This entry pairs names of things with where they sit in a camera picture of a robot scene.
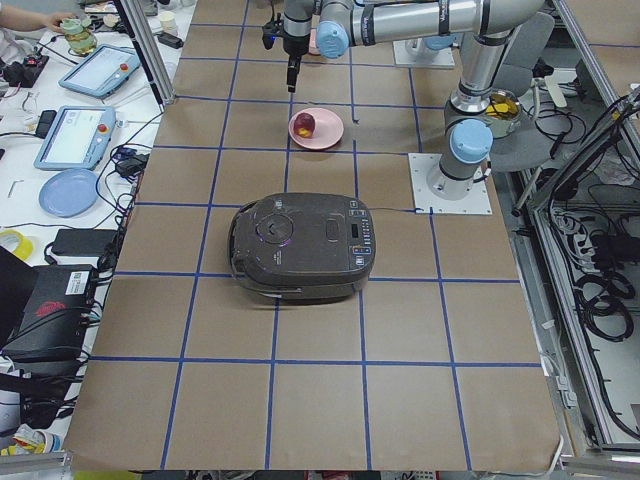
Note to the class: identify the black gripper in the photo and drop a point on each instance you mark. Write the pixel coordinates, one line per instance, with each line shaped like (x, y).
(295, 43)

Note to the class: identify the red apple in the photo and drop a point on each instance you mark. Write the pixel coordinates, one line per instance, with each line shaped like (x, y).
(304, 125)

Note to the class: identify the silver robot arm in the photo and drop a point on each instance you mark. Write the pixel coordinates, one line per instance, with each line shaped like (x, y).
(487, 27)

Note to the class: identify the small pink bowl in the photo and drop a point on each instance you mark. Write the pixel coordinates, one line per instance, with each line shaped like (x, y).
(313, 48)

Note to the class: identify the pink plate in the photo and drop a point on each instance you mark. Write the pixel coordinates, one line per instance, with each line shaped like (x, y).
(329, 129)

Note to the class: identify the blue plate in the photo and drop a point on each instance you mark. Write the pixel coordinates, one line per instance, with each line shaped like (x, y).
(69, 193)

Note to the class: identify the dark grey rice cooker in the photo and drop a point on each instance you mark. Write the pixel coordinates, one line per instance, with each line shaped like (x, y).
(302, 246)

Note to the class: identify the upper blue teach pendant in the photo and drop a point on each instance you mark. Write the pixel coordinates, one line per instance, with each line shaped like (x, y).
(102, 72)

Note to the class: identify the blue teach pendant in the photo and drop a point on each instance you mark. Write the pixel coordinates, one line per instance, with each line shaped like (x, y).
(78, 138)
(102, 72)

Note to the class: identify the green bottle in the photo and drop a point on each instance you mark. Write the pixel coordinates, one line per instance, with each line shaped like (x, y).
(79, 36)

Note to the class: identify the steel pot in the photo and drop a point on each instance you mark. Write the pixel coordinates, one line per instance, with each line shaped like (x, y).
(503, 114)

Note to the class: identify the lower blue teach pendant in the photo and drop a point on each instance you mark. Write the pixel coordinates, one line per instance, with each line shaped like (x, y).
(78, 138)

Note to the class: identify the black power adapter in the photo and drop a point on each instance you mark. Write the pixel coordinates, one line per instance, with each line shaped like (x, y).
(82, 242)

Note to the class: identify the yellow tape roll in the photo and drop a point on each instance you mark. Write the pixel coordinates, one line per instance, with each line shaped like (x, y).
(16, 243)

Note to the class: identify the black computer box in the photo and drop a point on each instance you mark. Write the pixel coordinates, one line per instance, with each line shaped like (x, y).
(56, 316)

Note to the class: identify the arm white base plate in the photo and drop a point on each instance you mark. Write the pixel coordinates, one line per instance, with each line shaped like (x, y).
(435, 193)
(415, 53)

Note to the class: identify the aluminium frame post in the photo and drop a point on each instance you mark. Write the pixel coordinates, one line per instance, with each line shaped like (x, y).
(135, 21)

